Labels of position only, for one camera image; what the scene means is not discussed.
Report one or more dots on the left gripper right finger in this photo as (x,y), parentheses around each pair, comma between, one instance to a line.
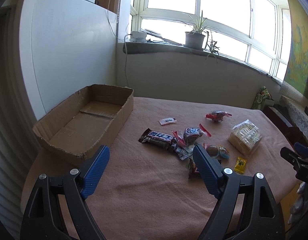
(260,217)

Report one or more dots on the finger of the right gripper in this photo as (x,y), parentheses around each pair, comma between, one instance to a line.
(290,156)
(301,149)

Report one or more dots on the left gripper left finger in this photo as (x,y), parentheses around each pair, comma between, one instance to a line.
(43,218)

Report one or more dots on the clear pack of crackers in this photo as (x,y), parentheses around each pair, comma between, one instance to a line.
(245,137)

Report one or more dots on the small yellow sachet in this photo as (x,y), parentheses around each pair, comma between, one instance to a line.
(240,165)

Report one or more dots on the round blue jelly cup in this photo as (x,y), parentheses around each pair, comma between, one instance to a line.
(223,153)

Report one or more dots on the dark red small wrapper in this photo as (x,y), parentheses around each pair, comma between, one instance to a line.
(193,171)

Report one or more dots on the round brown candy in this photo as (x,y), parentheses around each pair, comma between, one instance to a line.
(213,151)

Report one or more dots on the black patterned candy wrapper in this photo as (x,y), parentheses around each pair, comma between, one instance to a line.
(183,153)

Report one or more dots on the red clear bag dark snack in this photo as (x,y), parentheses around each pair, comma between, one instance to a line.
(190,135)

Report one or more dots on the snickers chocolate bar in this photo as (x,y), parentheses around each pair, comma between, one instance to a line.
(165,141)

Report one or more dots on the white lace cloth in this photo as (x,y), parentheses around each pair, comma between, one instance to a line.
(295,102)

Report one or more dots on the green snack bag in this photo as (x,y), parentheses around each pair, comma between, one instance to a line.
(261,98)

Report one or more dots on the small red wrapped candy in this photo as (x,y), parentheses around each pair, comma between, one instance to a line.
(217,116)

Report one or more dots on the brown cardboard box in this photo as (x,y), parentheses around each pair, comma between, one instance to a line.
(89,118)

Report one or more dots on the pink table cloth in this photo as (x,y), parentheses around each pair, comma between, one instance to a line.
(145,192)

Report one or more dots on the small pink white sachet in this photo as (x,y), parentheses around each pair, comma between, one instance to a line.
(167,121)

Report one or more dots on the small trailing plant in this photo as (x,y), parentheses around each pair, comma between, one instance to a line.
(212,47)

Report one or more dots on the potted green plant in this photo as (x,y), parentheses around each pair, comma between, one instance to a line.
(194,39)

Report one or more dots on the white refrigerator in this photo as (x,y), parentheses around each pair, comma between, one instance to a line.
(64,45)

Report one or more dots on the white power adapter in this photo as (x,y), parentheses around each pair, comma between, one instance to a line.
(137,36)

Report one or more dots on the yellow green wall picture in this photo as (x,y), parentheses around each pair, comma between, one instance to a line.
(296,77)

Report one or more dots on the white window frame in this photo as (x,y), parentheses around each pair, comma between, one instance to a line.
(254,32)

